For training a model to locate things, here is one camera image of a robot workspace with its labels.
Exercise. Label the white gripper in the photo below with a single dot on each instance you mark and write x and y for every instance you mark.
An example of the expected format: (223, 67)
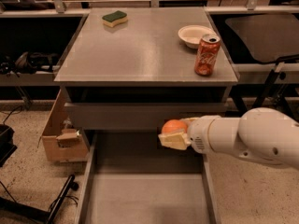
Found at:
(198, 134)

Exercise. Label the orange fruit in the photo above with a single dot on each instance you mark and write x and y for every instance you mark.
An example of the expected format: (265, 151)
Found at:
(174, 125)

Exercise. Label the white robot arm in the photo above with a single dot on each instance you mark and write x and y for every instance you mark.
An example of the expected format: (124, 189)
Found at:
(262, 135)

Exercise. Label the open grey middle drawer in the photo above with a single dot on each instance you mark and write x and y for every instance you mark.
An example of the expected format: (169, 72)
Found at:
(131, 179)

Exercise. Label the grey drawer cabinet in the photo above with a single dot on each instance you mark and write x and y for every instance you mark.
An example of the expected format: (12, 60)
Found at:
(141, 61)

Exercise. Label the closed grey top drawer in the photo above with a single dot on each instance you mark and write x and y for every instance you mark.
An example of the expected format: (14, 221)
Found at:
(134, 116)

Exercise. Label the orange soda can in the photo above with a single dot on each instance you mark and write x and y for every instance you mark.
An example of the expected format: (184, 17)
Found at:
(207, 53)

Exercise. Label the white bowl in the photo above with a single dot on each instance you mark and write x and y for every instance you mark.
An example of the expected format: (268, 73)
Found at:
(192, 34)

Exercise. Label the cardboard box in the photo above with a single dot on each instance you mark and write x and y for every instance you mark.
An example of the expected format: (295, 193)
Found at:
(61, 141)

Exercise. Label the black office chair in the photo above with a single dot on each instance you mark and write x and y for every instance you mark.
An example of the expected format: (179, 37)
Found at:
(269, 38)

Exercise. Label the green yellow sponge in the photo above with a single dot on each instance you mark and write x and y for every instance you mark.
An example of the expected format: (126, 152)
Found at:
(113, 19)

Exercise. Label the black headset on shelf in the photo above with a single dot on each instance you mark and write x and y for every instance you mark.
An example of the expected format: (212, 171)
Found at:
(29, 63)

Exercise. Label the black box at left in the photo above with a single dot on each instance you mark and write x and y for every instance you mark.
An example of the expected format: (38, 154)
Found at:
(6, 143)

